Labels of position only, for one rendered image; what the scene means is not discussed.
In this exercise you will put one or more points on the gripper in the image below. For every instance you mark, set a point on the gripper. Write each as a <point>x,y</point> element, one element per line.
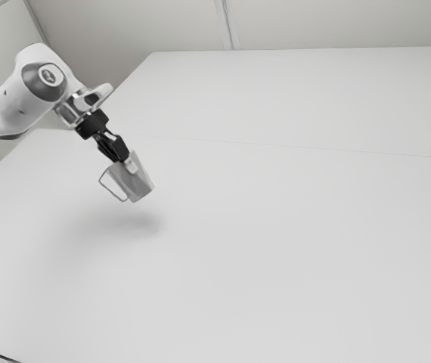
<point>92,124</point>

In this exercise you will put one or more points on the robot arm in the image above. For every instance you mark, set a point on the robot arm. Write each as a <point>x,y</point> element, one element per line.
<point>19,98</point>

